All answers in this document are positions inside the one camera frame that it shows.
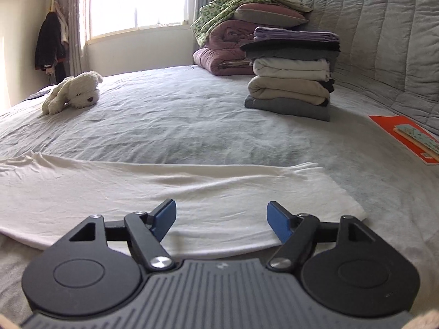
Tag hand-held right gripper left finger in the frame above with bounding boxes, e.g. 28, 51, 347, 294
65, 198, 178, 271

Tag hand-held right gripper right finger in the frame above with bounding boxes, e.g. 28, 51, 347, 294
266, 201, 378, 272

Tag white pants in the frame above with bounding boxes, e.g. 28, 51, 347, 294
0, 152, 366, 259

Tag stack of folded clothes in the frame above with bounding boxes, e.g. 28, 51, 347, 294
240, 26, 341, 122

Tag grey bed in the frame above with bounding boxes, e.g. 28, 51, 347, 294
0, 63, 439, 323

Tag orange book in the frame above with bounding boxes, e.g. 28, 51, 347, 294
368, 114, 439, 166

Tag white plush dog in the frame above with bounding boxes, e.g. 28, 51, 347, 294
42, 71, 103, 115

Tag pale patterned booklet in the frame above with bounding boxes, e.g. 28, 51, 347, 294
393, 123, 439, 155

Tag black tablet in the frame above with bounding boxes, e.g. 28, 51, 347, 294
22, 89, 52, 102

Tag pink and grey pillow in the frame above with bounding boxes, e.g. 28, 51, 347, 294
234, 3, 309, 27

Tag green patterned blanket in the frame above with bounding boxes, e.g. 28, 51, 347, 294
191, 0, 271, 47

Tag dark hanging jacket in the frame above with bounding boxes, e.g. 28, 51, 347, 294
34, 11, 67, 72

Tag pale hanging garment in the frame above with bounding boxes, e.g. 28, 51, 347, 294
51, 0, 71, 47

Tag window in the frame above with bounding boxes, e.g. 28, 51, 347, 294
80, 0, 196, 42

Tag grey quilted headboard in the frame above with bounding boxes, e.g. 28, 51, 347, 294
286, 0, 439, 131

